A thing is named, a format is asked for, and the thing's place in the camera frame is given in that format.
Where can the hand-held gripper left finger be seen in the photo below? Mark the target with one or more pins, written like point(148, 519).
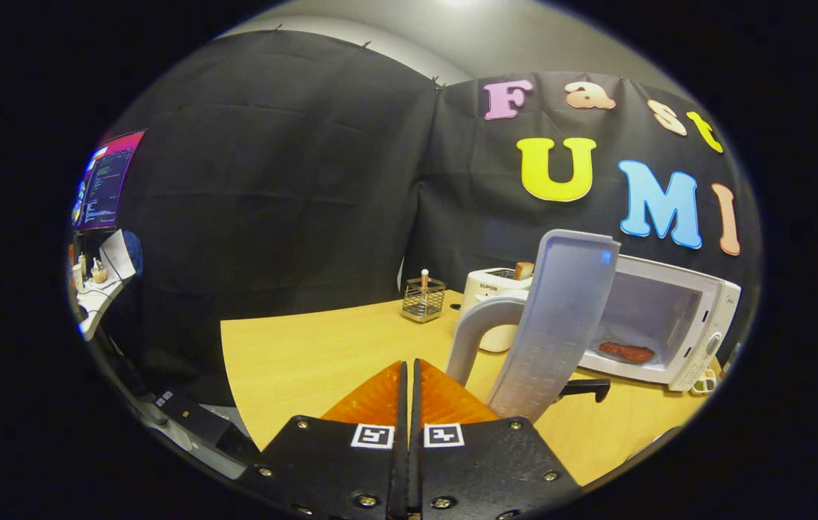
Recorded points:
point(329, 469)

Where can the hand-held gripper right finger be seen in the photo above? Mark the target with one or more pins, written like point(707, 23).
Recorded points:
point(488, 469)

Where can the white toaster oven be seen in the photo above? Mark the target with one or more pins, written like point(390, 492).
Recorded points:
point(561, 318)

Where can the red-brown meat piece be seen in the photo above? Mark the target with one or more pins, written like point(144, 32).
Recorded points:
point(626, 352)

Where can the cream bread toaster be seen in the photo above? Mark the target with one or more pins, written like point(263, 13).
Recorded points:
point(492, 289)

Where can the black floor equipment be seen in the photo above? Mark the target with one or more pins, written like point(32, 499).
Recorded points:
point(199, 426)

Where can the bread slice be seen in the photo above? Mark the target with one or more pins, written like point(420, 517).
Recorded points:
point(523, 271)

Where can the white divided bean dish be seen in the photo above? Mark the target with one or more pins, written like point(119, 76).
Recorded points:
point(705, 381)

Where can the white side desk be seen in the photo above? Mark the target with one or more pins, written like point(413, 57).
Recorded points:
point(98, 300)

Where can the black backdrop cloth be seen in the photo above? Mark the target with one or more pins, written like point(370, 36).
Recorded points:
point(272, 180)

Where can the computer monitor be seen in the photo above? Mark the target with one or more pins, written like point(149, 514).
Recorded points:
point(107, 180)

